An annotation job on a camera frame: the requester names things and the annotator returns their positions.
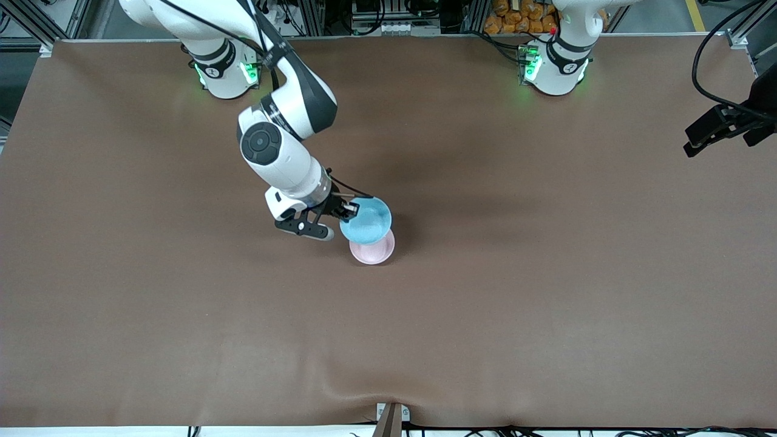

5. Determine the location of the blue bowl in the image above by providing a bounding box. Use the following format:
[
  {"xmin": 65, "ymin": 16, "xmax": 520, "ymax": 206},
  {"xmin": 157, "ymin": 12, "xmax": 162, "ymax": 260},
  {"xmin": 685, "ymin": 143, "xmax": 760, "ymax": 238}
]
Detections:
[{"xmin": 339, "ymin": 197, "xmax": 392, "ymax": 245}]

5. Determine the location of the pink bowl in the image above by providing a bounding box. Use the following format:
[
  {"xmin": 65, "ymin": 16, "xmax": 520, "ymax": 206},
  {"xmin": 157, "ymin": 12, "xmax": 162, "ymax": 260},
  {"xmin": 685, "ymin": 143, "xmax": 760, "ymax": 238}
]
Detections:
[{"xmin": 350, "ymin": 229, "xmax": 396, "ymax": 265}]

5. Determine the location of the brown table mat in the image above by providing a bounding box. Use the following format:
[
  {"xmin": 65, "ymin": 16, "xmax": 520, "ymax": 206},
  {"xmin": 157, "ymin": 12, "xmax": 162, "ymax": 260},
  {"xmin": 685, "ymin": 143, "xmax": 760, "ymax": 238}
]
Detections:
[{"xmin": 0, "ymin": 33, "xmax": 777, "ymax": 429}]

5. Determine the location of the white power strip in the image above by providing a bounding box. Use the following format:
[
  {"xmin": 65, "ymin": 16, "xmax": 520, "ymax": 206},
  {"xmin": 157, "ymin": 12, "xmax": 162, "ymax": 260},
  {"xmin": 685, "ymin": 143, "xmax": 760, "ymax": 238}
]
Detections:
[{"xmin": 255, "ymin": 0, "xmax": 292, "ymax": 26}]

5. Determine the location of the white electronics box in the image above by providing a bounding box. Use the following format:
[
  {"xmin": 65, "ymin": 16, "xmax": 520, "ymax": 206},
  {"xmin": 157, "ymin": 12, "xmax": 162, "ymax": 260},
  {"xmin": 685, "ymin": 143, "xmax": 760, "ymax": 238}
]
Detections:
[{"xmin": 351, "ymin": 0, "xmax": 443, "ymax": 36}]

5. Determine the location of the orange snack packets pile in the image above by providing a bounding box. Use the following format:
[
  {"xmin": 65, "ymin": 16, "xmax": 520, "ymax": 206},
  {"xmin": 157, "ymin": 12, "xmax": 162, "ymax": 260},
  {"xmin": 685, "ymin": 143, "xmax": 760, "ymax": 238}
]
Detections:
[{"xmin": 484, "ymin": 0, "xmax": 609, "ymax": 35}]

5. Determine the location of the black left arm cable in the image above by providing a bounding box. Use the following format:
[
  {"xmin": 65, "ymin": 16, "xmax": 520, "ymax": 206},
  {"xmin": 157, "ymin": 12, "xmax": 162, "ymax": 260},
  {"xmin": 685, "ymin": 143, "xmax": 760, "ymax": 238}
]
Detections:
[{"xmin": 692, "ymin": 0, "xmax": 767, "ymax": 119}]

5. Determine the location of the aluminium frame profile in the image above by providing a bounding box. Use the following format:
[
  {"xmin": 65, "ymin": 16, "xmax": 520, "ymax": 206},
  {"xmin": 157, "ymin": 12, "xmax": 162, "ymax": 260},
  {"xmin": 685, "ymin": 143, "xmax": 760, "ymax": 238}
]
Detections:
[
  {"xmin": 12, "ymin": 0, "xmax": 92, "ymax": 58},
  {"xmin": 725, "ymin": 0, "xmax": 777, "ymax": 76}
]

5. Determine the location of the grey metal camera mount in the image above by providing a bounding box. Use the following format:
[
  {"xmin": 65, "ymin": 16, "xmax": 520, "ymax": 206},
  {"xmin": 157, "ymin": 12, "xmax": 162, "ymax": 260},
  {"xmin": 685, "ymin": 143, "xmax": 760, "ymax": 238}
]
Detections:
[{"xmin": 375, "ymin": 402, "xmax": 411, "ymax": 437}]

